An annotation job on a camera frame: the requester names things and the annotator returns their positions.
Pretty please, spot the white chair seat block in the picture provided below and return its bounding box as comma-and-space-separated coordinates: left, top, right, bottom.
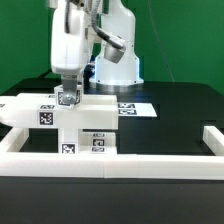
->
58, 128, 79, 154

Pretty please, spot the white chair back frame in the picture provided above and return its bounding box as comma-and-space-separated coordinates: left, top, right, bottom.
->
0, 93, 118, 130

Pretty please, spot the white tagged cube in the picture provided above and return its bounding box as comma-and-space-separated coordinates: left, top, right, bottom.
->
47, 94, 55, 98
54, 85, 82, 108

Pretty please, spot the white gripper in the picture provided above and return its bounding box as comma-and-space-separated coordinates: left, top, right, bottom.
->
51, 4, 126, 102

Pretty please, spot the white tag marker sheet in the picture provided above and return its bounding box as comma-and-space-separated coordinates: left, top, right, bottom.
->
118, 102, 157, 117

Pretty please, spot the white U-shaped fence frame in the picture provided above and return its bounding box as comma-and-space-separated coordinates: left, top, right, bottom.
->
0, 126, 224, 180

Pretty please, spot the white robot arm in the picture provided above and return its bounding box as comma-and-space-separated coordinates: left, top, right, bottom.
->
51, 0, 143, 104

